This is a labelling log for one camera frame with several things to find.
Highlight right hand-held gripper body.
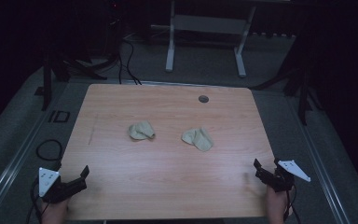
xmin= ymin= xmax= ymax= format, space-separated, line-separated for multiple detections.
xmin=255 ymin=159 xmax=311 ymax=193

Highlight beige sock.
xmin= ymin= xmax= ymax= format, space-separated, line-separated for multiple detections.
xmin=181 ymin=126 xmax=214 ymax=153
xmin=128 ymin=119 xmax=157 ymax=141

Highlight hand-held gripper black cable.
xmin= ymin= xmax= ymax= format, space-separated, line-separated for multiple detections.
xmin=25 ymin=176 xmax=46 ymax=224
xmin=282 ymin=183 xmax=302 ymax=224

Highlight person's left hand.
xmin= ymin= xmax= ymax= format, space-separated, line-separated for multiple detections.
xmin=39 ymin=198 xmax=70 ymax=224

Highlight right hand-held gripper black cable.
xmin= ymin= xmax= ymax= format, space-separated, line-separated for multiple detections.
xmin=282 ymin=183 xmax=302 ymax=224

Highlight left hand-held gripper black cable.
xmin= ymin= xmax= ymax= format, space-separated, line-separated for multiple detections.
xmin=25 ymin=176 xmax=46 ymax=224

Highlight white metal desk frame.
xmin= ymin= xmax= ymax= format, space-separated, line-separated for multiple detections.
xmin=150 ymin=0 xmax=258 ymax=78

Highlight black floor cables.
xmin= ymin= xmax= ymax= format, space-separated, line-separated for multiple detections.
xmin=117 ymin=37 xmax=143 ymax=86

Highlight black tripod legs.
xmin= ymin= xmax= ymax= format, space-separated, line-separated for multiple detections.
xmin=51 ymin=51 xmax=120 ymax=82

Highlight grey metal floor rail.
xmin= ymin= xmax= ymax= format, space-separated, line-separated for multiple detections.
xmin=0 ymin=92 xmax=68 ymax=218
xmin=283 ymin=92 xmax=352 ymax=224

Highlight black cable loop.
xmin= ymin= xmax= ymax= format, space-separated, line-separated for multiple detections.
xmin=35 ymin=138 xmax=64 ymax=171

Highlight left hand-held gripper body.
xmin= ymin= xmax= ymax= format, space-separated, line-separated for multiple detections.
xmin=38 ymin=167 xmax=82 ymax=204

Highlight person's right hand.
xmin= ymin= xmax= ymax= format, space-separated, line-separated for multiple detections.
xmin=266 ymin=184 xmax=294 ymax=224

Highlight black metal stand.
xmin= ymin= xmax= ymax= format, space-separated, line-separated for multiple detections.
xmin=297 ymin=69 xmax=313 ymax=126
xmin=34 ymin=50 xmax=54 ymax=112

